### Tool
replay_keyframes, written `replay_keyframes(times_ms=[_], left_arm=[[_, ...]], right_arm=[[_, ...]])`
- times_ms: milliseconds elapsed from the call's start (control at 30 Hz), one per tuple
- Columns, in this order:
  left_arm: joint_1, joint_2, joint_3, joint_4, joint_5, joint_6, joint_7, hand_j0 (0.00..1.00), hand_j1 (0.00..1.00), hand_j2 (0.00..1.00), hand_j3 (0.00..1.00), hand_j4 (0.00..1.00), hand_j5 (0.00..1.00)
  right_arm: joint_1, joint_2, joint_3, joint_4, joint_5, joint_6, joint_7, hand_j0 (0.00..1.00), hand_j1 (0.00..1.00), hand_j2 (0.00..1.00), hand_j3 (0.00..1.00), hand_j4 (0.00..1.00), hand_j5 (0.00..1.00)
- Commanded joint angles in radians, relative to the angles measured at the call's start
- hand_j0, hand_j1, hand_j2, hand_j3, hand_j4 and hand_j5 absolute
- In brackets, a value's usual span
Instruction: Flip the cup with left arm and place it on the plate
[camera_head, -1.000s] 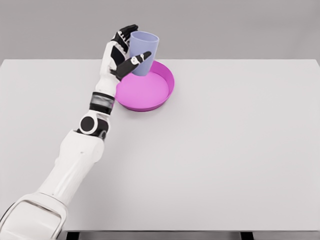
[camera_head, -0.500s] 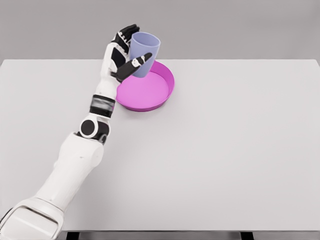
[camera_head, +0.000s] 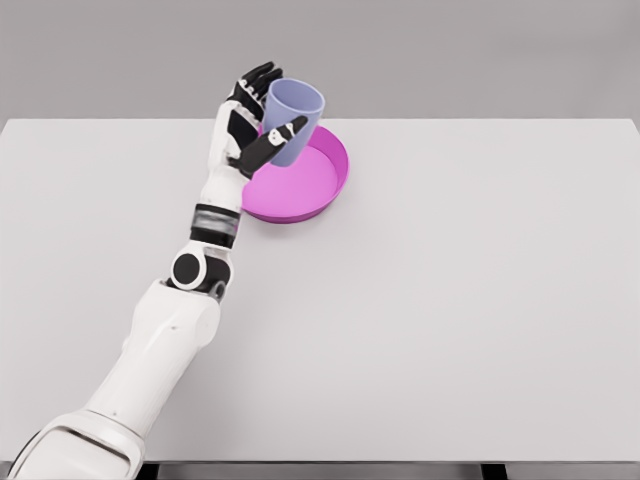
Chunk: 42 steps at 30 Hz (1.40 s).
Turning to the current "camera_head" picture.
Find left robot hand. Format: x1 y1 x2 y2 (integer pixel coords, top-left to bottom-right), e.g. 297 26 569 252
205 61 310 182

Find lavender plastic cup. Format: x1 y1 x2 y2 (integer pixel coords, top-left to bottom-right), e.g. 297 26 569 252
262 77 327 168

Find pink plastic plate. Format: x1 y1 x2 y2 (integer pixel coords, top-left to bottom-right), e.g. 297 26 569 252
240 124 350 224

